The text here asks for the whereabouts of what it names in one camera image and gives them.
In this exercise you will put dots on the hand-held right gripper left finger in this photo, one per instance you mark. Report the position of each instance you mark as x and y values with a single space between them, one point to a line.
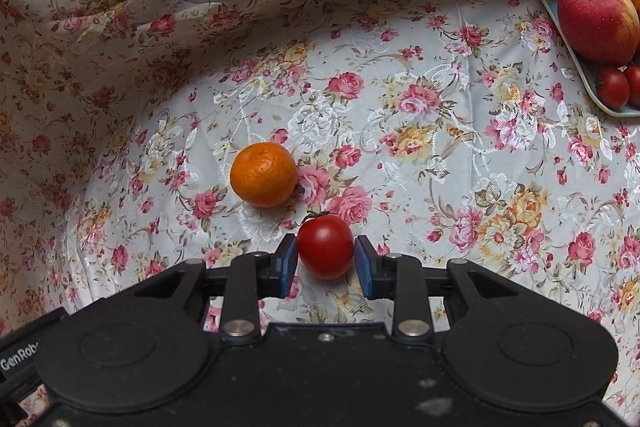
288 264

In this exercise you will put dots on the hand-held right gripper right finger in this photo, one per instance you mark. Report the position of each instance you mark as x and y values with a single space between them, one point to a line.
363 269

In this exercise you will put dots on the red cherry tomato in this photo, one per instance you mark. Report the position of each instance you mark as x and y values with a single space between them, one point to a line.
325 252
634 84
612 89

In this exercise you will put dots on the small mandarin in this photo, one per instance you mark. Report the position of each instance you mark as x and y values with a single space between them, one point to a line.
263 174

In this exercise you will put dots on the floral tablecloth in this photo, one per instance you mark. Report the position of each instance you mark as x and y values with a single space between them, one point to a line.
425 147

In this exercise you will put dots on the light green tray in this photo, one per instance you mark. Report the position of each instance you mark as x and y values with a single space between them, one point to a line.
575 72

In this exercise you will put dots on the red apple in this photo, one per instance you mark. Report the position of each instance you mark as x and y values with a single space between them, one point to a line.
597 22

